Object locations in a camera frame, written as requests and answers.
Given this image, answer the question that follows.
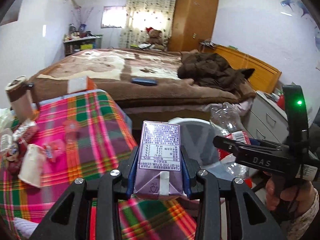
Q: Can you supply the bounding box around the clear plastic bottle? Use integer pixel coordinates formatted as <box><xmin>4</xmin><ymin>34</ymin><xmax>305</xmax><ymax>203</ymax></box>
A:
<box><xmin>210</xmin><ymin>102</ymin><xmax>250</xmax><ymax>180</ymax></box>

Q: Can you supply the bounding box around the purple drink carton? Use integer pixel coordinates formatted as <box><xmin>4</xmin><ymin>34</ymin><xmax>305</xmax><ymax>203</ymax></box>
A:
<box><xmin>133</xmin><ymin>121</ymin><xmax>183</xmax><ymax>200</ymax></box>

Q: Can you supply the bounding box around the white paper bag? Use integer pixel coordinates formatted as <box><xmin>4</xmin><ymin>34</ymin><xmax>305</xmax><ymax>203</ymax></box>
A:
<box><xmin>18</xmin><ymin>144</ymin><xmax>46</xmax><ymax>189</ymax></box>

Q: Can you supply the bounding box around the red cartoon snack packet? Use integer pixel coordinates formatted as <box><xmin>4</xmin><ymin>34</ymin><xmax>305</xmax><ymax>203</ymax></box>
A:
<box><xmin>1</xmin><ymin>134</ymin><xmax>28</xmax><ymax>176</ymax></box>

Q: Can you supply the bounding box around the clear plastic cup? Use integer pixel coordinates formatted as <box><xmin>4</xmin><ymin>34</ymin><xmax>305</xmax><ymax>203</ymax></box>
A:
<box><xmin>63</xmin><ymin>120</ymin><xmax>80</xmax><ymax>143</ymax></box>

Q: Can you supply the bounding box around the red strawberry milk carton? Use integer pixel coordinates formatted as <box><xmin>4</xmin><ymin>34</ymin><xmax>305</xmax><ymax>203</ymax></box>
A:
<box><xmin>12</xmin><ymin>119</ymin><xmax>39</xmax><ymax>142</ymax></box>

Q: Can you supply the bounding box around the forearm in patterned sleeve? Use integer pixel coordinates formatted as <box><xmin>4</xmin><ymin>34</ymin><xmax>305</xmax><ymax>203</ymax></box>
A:
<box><xmin>280</xmin><ymin>189</ymin><xmax>319</xmax><ymax>239</ymax></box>

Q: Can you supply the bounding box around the white trash bin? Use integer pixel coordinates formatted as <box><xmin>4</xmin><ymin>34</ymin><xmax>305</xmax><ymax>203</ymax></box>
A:
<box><xmin>169</xmin><ymin>118</ymin><xmax>226</xmax><ymax>178</ymax></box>

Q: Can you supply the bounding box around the right hand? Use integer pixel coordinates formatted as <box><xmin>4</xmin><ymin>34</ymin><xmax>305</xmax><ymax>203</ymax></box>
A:
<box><xmin>266</xmin><ymin>173</ymin><xmax>316</xmax><ymax>216</ymax></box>

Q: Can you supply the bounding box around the grey drawer nightstand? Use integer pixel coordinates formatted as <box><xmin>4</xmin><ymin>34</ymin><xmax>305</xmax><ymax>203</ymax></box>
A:
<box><xmin>242</xmin><ymin>91</ymin><xmax>289</xmax><ymax>143</ymax></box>

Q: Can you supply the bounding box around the red canister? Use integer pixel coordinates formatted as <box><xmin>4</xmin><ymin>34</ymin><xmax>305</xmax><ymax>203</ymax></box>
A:
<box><xmin>277</xmin><ymin>94</ymin><xmax>285</xmax><ymax>110</ymax></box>

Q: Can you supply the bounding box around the wooden headboard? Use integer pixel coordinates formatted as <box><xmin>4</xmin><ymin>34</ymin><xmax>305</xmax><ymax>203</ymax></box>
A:
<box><xmin>199</xmin><ymin>44</ymin><xmax>281</xmax><ymax>93</ymax></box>

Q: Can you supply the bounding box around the dark brown jacket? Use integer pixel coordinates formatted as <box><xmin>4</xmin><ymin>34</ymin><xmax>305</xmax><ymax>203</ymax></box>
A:
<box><xmin>177</xmin><ymin>53</ymin><xmax>255</xmax><ymax>93</ymax></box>

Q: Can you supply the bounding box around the bed with brown blanket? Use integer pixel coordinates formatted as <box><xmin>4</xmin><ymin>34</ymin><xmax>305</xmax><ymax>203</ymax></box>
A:
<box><xmin>30</xmin><ymin>49</ymin><xmax>256</xmax><ymax>108</ymax></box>

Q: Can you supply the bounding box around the teddy bear with hat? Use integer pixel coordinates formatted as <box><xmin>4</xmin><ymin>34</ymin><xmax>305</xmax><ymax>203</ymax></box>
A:
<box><xmin>145</xmin><ymin>27</ymin><xmax>165</xmax><ymax>51</ymax></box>

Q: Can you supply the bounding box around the orange white small box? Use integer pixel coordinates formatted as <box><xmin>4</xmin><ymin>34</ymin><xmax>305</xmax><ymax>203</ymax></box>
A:
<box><xmin>67</xmin><ymin>76</ymin><xmax>97</xmax><ymax>94</ymax></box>

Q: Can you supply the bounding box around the wooden wardrobe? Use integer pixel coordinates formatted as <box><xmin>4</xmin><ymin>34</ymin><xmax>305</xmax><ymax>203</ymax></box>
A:
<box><xmin>168</xmin><ymin>0</ymin><xmax>219</xmax><ymax>51</ymax></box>

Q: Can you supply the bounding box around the brown lidded mug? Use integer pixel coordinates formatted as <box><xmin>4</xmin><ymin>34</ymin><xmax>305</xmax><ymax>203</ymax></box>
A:
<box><xmin>5</xmin><ymin>75</ymin><xmax>40</xmax><ymax>123</ymax></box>

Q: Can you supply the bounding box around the patterned curtain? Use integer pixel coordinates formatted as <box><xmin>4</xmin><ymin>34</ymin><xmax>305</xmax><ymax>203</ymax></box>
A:
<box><xmin>119</xmin><ymin>0</ymin><xmax>176</xmax><ymax>48</ymax></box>

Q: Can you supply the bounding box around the window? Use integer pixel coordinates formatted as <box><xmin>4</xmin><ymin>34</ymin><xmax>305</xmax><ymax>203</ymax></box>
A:
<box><xmin>101</xmin><ymin>6</ymin><xmax>127</xmax><ymax>28</ymax></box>

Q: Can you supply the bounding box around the cluttered side desk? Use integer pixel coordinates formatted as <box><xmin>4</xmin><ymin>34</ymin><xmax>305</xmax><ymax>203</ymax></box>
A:
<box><xmin>63</xmin><ymin>23</ymin><xmax>103</xmax><ymax>56</ymax></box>

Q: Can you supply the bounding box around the vase with dry branches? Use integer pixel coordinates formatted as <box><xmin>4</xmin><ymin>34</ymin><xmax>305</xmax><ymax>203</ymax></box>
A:
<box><xmin>71</xmin><ymin>7</ymin><xmax>94</xmax><ymax>33</ymax></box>

